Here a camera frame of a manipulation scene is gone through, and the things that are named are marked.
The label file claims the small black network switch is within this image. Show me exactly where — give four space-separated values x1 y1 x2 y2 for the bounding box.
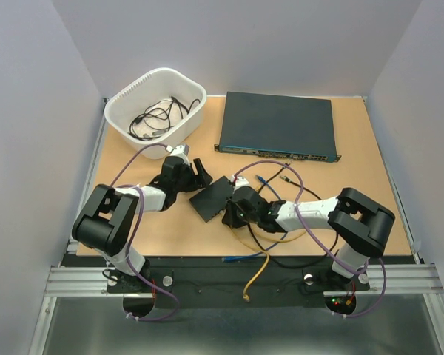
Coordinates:
189 176 234 223

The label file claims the yellow ethernet cable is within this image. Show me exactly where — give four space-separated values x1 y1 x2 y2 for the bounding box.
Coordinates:
229 225 308 301

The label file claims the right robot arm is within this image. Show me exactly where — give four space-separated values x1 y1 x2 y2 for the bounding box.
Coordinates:
222 186 395 288

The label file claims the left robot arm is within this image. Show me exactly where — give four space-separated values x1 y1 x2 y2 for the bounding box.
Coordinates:
71 156 213 291

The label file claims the white plastic bin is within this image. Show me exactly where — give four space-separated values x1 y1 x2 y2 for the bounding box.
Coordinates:
104 67 207 159

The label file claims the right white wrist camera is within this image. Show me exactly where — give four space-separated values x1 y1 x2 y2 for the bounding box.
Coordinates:
232 175 249 190

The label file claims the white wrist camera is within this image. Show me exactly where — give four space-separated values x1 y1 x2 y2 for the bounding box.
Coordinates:
232 175 249 190
166 143 189 164

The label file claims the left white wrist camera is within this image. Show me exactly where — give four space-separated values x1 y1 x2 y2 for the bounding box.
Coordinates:
166 143 189 164

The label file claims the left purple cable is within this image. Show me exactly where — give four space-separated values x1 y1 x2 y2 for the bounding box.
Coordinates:
112 143 181 323

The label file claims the blue ethernet cable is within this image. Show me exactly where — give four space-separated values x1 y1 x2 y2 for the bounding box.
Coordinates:
221 174 290 263

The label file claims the black cable in bin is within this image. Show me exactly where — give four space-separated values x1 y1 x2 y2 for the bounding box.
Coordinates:
127 96 201 141

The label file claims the large teal network switch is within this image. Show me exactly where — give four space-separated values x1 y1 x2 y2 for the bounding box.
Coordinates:
215 92 341 163

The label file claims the black ethernet cable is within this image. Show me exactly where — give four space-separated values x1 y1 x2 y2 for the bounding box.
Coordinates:
243 162 340 268

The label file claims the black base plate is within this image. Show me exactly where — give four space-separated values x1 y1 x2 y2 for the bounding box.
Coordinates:
105 257 370 309

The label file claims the aluminium rail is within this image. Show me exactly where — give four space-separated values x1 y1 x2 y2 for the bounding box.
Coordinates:
44 264 444 297

